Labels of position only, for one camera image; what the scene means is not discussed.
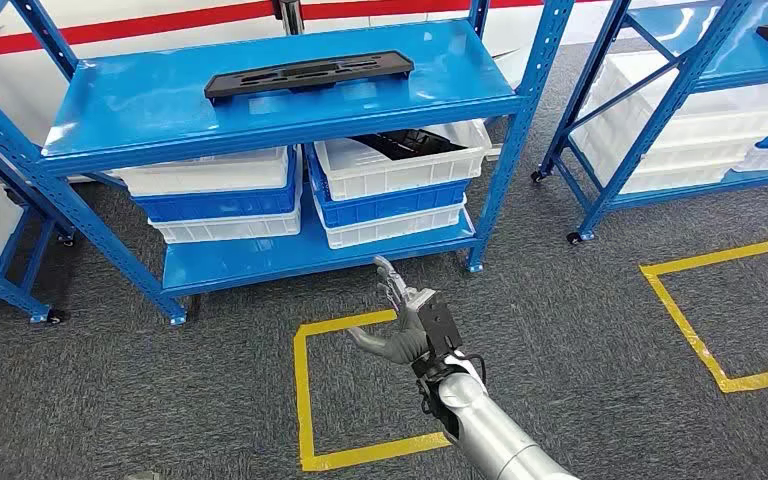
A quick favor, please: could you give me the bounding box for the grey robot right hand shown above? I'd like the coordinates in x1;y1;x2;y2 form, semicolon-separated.
346;255;433;367

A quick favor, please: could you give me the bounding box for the black plastic plate holder part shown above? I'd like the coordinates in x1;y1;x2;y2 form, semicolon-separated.
203;50;416;105

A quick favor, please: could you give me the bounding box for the yellow floor tape square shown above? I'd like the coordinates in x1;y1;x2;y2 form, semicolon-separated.
293;308;453;473
639;239;768;395

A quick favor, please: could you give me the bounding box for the red barrier belt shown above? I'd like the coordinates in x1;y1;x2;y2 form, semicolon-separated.
301;0;551;21
0;0;279;60

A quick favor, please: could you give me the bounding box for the chrome black stanchion post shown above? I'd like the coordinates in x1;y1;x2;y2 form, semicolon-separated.
271;0;307;36

